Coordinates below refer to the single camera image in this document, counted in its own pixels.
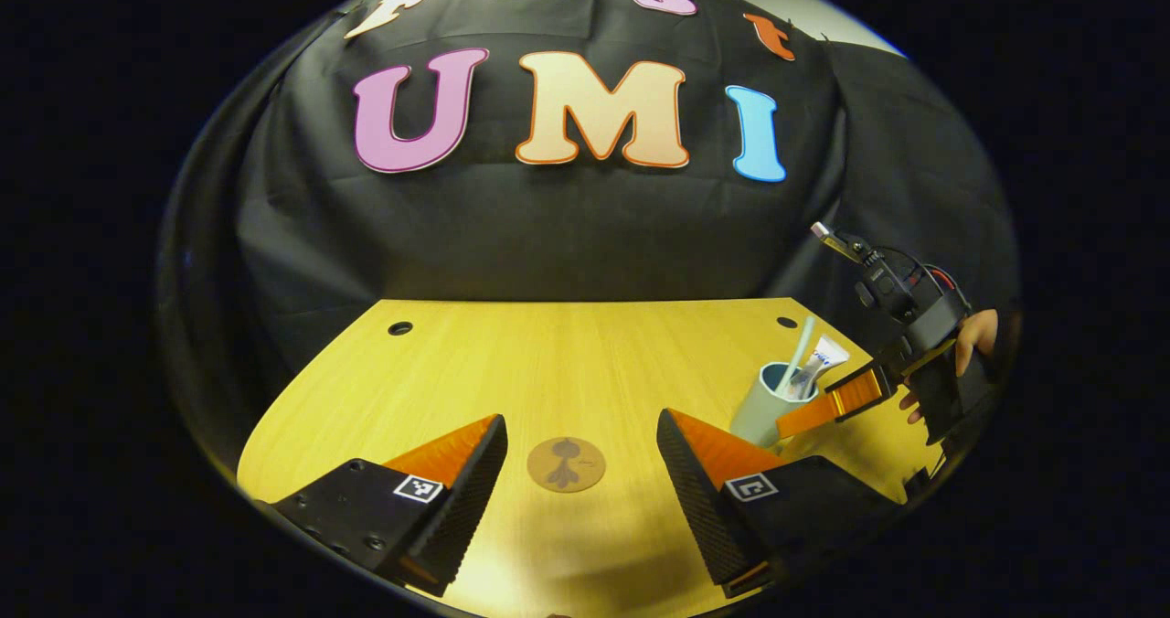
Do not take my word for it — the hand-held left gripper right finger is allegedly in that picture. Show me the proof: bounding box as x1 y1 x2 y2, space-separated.
656 408 906 599

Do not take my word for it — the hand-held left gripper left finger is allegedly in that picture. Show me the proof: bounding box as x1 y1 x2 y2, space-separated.
256 413 509 598

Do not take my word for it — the white toothpaste tube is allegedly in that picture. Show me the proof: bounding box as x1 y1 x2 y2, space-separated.
788 335 851 401

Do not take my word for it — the pale green toothbrush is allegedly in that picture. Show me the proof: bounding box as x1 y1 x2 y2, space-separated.
782 316 816 398

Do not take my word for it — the pale blue cup wooden handle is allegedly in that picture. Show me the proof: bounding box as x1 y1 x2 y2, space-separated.
729 362 821 450

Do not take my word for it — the round brown coaster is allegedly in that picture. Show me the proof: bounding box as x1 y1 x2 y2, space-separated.
526 436 607 494

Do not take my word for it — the wooden desktop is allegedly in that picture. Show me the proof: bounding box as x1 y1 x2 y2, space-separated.
236 296 947 618

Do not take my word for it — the black backdrop cloth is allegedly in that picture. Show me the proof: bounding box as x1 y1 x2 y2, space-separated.
155 0 1020 473

